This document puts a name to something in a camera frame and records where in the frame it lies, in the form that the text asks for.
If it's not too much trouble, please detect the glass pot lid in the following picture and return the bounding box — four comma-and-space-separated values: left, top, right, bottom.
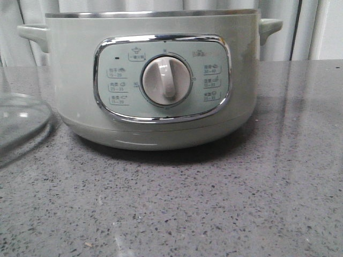
1, 93, 53, 168

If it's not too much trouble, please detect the pale green electric pot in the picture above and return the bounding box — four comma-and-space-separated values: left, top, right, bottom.
17, 9, 282, 150

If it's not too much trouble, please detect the black power cable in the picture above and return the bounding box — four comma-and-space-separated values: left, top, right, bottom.
288, 0, 302, 61

